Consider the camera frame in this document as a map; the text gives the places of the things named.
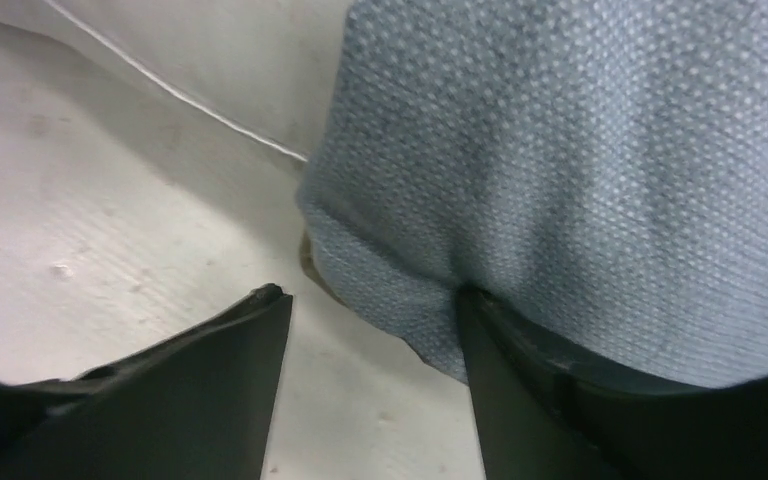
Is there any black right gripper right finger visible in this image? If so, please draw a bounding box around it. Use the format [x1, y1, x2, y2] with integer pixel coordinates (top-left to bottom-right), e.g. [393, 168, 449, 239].
[456, 288, 768, 480]

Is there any light blue pillowcase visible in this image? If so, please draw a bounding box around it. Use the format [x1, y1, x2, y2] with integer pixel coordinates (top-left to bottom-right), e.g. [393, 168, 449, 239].
[297, 1, 768, 386]

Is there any white pillow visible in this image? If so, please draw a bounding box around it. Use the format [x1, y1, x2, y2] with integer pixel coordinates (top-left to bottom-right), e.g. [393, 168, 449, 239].
[0, 0, 349, 159]

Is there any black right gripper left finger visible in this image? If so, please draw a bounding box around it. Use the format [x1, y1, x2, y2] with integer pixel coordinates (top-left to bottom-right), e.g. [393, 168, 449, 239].
[0, 284, 293, 480]

